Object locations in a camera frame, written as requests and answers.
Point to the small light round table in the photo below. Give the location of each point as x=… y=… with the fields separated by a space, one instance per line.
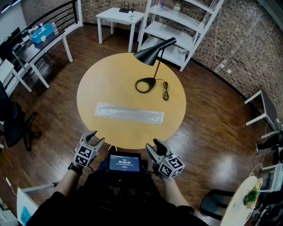
x=236 y=203

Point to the clear water bottle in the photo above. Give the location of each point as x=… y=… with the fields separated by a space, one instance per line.
x=55 y=28

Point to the person's right forearm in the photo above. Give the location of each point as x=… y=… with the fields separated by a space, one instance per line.
x=173 y=192

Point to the black desk lamp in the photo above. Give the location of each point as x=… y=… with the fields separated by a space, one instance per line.
x=148 y=55

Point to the person's left forearm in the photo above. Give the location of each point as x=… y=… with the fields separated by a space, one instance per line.
x=67 y=183

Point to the black railing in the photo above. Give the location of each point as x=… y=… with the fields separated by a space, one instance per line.
x=64 y=13

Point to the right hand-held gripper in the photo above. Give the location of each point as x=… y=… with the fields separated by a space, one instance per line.
x=171 y=166

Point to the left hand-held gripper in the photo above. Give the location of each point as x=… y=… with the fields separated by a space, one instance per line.
x=85 y=155

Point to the black wristwatch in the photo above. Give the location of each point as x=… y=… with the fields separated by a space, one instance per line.
x=75 y=168

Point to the black monitor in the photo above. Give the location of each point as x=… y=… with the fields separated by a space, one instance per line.
x=8 y=44

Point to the black router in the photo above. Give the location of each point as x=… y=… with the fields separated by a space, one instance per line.
x=126 y=10

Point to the clear plastic bag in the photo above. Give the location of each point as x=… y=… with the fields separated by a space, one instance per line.
x=129 y=113

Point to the person in dark clothes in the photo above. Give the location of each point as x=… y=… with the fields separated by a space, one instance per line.
x=73 y=209

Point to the black chest-mounted screen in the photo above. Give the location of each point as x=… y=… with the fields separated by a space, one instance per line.
x=124 y=164

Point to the white side table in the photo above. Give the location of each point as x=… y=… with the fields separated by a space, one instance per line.
x=268 y=106

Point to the green potted plant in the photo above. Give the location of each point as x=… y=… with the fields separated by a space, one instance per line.
x=251 y=196

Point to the white shelf unit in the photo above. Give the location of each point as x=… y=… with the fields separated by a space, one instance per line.
x=168 y=28

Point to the black office chair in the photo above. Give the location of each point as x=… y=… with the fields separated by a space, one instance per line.
x=15 y=123

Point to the white low table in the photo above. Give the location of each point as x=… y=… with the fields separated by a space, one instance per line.
x=24 y=203

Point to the blue plastic tray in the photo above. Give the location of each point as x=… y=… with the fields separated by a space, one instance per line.
x=47 y=29

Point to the white square table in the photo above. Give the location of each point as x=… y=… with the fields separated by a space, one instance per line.
x=119 y=15

